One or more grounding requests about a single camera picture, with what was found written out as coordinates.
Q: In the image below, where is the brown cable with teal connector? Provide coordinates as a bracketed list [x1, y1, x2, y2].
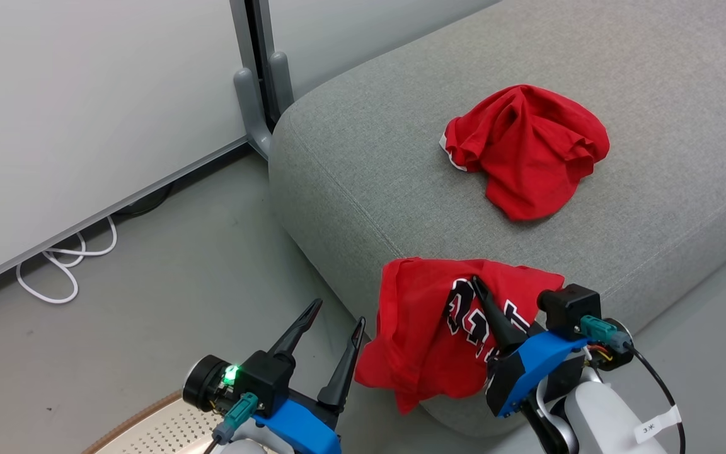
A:
[202, 392, 260, 454]

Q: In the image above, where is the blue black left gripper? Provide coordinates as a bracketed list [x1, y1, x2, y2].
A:
[237, 298, 367, 454]

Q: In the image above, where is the black cable with teal connector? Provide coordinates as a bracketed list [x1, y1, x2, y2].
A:
[580, 315, 686, 454]

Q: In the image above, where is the grey fabric sofa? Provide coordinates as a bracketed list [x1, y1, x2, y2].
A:
[268, 0, 726, 439]

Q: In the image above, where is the plain red garment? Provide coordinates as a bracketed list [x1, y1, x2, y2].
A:
[440, 84, 611, 222]

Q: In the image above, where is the red shirt with black-white print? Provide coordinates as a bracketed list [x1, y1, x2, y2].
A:
[354, 257, 566, 416]

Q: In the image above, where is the looped white floor cable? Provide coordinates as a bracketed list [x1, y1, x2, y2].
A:
[16, 216, 118, 305]

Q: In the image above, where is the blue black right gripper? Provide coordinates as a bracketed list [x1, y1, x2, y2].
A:
[471, 276, 591, 419]

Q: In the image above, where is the white paper cable tag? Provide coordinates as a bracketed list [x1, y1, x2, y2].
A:
[633, 405, 681, 445]

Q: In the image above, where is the white partition panel grey frame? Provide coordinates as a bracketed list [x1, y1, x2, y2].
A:
[0, 0, 274, 298]

